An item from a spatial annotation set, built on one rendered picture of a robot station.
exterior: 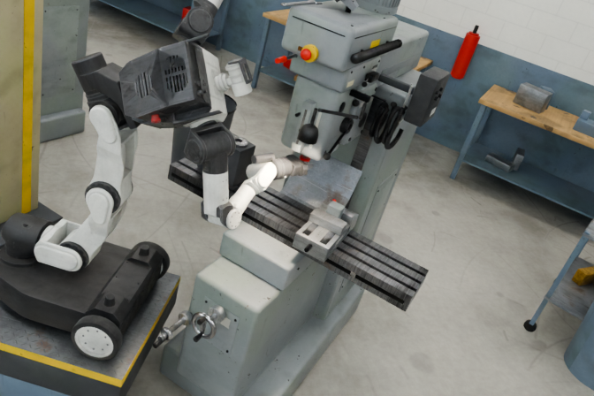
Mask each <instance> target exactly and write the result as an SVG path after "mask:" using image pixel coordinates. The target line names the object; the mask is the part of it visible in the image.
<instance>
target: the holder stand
mask: <svg viewBox="0 0 594 396"><path fill-rule="evenodd" d="M229 131H230V130H229ZM230 132H231V131H230ZM231 133H232V132H231ZM232 135H233V137H234V139H235V141H236V149H235V151H234V153H233V154H232V155H231V156H228V185H230V186H231V187H234V186H236V185H238V184H239V183H241V182H243V181H245V180H247V179H248V176H247V173H246V170H247V167H248V166H249V165H250V164H252V161H251V157H252V156H253V155H254V153H255V144H253V143H251V142H249V141H248V140H247V139H245V138H243V137H240V136H238V135H236V134H234V133H232Z"/></svg>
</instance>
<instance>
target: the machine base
mask: <svg viewBox="0 0 594 396"><path fill-rule="evenodd" d="M364 290H365V289H364V288H362V287H360V286H358V285H357V284H354V285H353V286H352V287H351V288H350V290H349V291H348V292H347V293H346V295H345V296H344V297H343V298H342V299H341V301H340V302H339V303H338V305H337V306H336V307H335V308H334V309H333V311H332V312H331V313H330V314H329V315H328V316H327V317H326V318H325V319H324V320H321V319H319V318H318V317H316V316H314V315H312V316H311V318H310V319H309V320H308V321H307V322H306V323H305V324H304V325H303V326H302V327H301V328H300V330H299V331H298V332H297V333H296V334H295V335H294V336H293V338H292V339H291V340H290V341H289V342H288V343H287V345H286V346H285V347H284V348H283V349H282V350H281V352H280V353H279V354H278V355H277V356H276V357H275V359H274V360H273V361H272V362H271V363H270V364H269V366H268V367H267V368H266V369H265V370H264V371H263V373H262V374H261V375H260V376H259V377H258V378H257V379H256V380H255V381H254V383H253V384H251V386H250V387H249V388H248V389H247V390H246V391H245V393H244V394H243V395H242V396H292V394H293V393H294V391H295V390H296V389H297V387H298V386H299V385H300V383H301V382H302V380H303V379H304V378H305V376H306V375H307V374H308V373H309V372H310V371H311V369H312V368H313V367H314V365H315V364H316V362H317V361H318V360H319V358H320V357H321V356H322V354H323V353H324V351H325V350H326V349H327V348H328V346H329V345H330V344H331V342H332V341H333V340H334V339H335V338H336V336H337V335H338V334H339V332H340V331H341V329H342V328H343V327H344V325H345V324H346V323H347V321H348V320H349V319H350V317H351V316H352V315H353V313H354V312H355V311H356V310H357V308H358V306H359V303H360V301H361V298H362V295H363V293H364ZM184 332H185V329H183V330H182V331H181V332H180V333H178V334H177V335H176V336H175V337H174V338H173V339H171V340H170V341H169V342H168V343H166V344H165V345H164V351H163V356H162V361H161V366H160V372H161V373H162V374H163V375H165V376H166V377H168V378H169V379H170V380H171V381H173V382H174V383H175V384H177V385H178V386H180V387H181V388H183V389H184V390H185V391H187V392H189V393H190V394H191V395H193V396H211V395H209V394H208V393H206V392H205V391H204V390H203V389H201V388H200V387H198V386H197V385H195V384H194V383H192V382H191V381H190V380H188V379H187V378H185V377H184V376H182V375H181V374H179V373H178V371H177V367H178V362H179V354H180V350H181V346H182V341H183V337H184Z"/></svg>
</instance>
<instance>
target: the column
mask: <svg viewBox="0 0 594 396"><path fill-rule="evenodd" d="M421 73H422V72H418V71H416V70H414V69H412V70H410V71H408V72H405V73H403V74H401V75H400V76H398V77H396V78H394V79H397V80H400V81H403V82H405V83H407V84H409V85H410V84H411V83H412V84H413V85H412V86H414V87H415V86H416V83H417V81H418V79H419V76H420V74H421ZM407 94H408V93H407V92H404V91H402V90H400V89H397V88H394V87H392V86H390V85H387V84H385V83H384V84H382V85H380V86H378V87H377V91H376V93H375V95H376V96H378V97H381V98H383V99H385V100H387V101H386V102H387V103H388V106H389V107H388V109H389V111H388V113H387V114H388V116H389V114H390V112H391V109H392V106H391V102H396V103H397V106H400V107H402V106H403V104H404V102H405V100H406V98H407ZM382 102H383V101H381V100H379V99H377V98H375V97H374V98H373V101H372V104H371V106H370V109H369V114H368V116H367V119H366V122H365V125H364V127H363V131H362V133H361V134H360V135H359V136H358V137H356V138H354V139H353V140H351V141H350V142H348V143H347V144H345V145H343V144H339V146H338V148H337V149H336V150H335V151H334V152H332V153H331V157H333V158H336V159H338V160H339V161H341V162H343V163H345V164H348V165H350V166H352V167H354V168H355V169H357V170H360V171H363V173H362V175H361V177H360V179H359V181H358V183H357V185H356V187H355V189H354V191H353V193H352V195H351V197H350V199H349V201H348V203H347V204H346V207H345V208H346V209H349V210H352V211H353V212H355V213H357V214H359V216H358V218H357V221H356V224H355V226H354V228H353V229H352V230H353V231H355V232H357V233H359V234H360V235H362V236H364V237H366V238H368V239H370V240H373V239H374V237H375V234H376V231H377V228H378V226H379V223H380V221H381V218H382V216H383V214H384V211H385V207H386V205H387V203H388V200H389V198H390V195H391V193H392V190H393V187H394V184H395V182H396V179H397V178H398V175H399V173H400V168H401V166H402V164H403V162H404V159H405V157H406V154H407V151H408V148H409V146H410V143H411V141H412V139H413V136H414V134H415V130H416V128H417V126H415V125H412V124H410V123H408V122H407V121H405V120H404V119H403V120H402V121H401V122H400V123H399V125H398V126H397V128H396V130H395V132H394V133H393V136H392V138H391V141H390V143H391V142H392V141H393V139H394V138H395V137H396V135H397V133H398V131H399V130H400V129H403V130H404V132H403V133H402V135H401V136H400V139H399V141H398V142H397V143H396V144H395V146H394V147H393V148H391V149H385V145H384V144H383V143H382V142H381V143H379V144H376V143H375V141H374V137H369V130H370V127H371V124H372V122H373V119H374V117H375V115H376V112H377V108H378V106H379V105H380V103H382ZM388 116H387V118H388ZM386 120H387V119H386ZM353 285H354V283H353V282H351V281H350V280H348V279H346V278H343V277H342V276H340V275H339V274H337V273H335V272H334V271H332V270H328V271H327V274H326V277H325V280H324V284H323V286H322V289H321V292H320V294H319V297H318V300H317V302H316V306H315V309H314V312H313V315H314V316H316V317H318V318H319V319H321V320H324V319H325V318H326V317H327V316H328V315H329V314H330V313H331V312H332V311H333V309H334V308H335V307H336V306H337V305H338V303H339V302H340V301H341V299H342V298H343V297H344V296H345V295H346V293H347V292H348V291H349V290H350V288H351V287H352V286H353Z"/></svg>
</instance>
